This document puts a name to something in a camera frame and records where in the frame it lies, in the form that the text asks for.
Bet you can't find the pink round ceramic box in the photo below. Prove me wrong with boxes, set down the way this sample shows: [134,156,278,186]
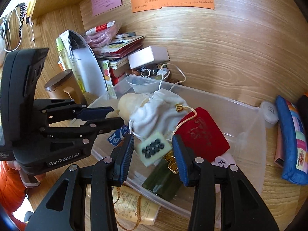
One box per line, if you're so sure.
[211,152,238,194]

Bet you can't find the dark green spray bottle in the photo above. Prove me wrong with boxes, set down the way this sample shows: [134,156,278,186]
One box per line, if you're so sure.
[142,155,182,202]

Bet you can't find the mahjong tile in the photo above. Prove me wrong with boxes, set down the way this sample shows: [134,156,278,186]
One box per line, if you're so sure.
[135,132,172,167]

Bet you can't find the white cloth drawstring bag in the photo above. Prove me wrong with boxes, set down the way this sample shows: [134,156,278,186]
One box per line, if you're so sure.
[128,80,188,140]

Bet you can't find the clear plastic storage bin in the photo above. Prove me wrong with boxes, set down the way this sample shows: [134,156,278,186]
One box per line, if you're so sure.
[86,74,267,229]

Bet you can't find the cream lotion bottle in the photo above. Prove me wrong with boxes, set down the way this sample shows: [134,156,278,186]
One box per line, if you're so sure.
[112,186,160,229]

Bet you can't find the orange jacket left forearm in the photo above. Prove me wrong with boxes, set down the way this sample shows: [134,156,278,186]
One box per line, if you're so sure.
[1,161,26,230]

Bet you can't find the left hand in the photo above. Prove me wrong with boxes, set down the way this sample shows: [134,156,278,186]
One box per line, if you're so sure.
[7,161,46,188]

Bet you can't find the brown mug with lid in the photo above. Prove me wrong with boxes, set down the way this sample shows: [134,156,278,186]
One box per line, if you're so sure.
[44,69,87,105]

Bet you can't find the white folded paper stand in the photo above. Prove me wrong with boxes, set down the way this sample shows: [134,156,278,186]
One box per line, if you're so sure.
[60,30,107,97]

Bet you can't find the fruit pattern box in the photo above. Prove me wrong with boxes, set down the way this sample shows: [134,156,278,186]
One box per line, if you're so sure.
[98,59,113,90]

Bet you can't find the small clear glass bowl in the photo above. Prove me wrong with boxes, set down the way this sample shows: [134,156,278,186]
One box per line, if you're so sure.
[126,77,159,94]

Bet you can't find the stack of books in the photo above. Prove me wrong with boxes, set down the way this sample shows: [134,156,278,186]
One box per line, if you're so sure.
[92,35,145,76]

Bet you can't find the pink notebook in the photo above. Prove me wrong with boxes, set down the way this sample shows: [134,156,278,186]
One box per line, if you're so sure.
[274,124,284,168]

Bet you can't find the green cap spray bottle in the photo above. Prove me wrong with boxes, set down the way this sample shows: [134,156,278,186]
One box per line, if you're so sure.
[56,37,85,93]

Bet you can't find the blue patchwork zip pouch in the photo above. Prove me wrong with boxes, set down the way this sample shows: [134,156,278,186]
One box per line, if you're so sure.
[275,95,307,185]

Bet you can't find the pink snack packet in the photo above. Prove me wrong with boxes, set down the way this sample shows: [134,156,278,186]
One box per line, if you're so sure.
[83,21,122,48]

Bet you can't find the white pink cardboard box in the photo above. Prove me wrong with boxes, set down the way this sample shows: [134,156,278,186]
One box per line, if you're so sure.
[128,46,170,69]

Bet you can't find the small white round case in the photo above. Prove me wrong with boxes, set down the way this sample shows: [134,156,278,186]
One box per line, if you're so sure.
[260,101,279,129]

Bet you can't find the black orange round case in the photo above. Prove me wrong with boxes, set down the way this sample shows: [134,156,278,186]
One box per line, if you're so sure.
[297,92,308,132]

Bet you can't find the white charging cable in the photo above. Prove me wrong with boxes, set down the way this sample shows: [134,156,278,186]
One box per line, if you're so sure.
[0,4,37,53]

